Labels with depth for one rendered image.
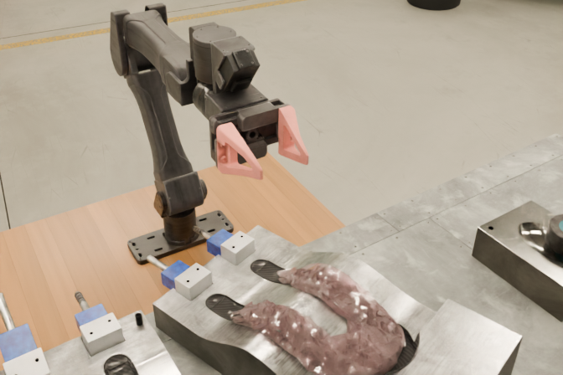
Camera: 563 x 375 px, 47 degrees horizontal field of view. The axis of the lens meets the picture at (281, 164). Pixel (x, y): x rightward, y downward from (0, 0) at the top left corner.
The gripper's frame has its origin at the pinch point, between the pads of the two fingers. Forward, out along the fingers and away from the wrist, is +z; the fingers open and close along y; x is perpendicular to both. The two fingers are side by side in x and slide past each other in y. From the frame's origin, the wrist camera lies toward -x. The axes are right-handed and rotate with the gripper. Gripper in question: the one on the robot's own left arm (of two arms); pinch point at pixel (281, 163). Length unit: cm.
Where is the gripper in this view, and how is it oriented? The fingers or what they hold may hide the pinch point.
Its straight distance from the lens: 77.2
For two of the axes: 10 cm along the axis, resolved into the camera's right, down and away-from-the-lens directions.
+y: 8.6, -2.8, 4.2
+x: -0.2, 8.2, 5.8
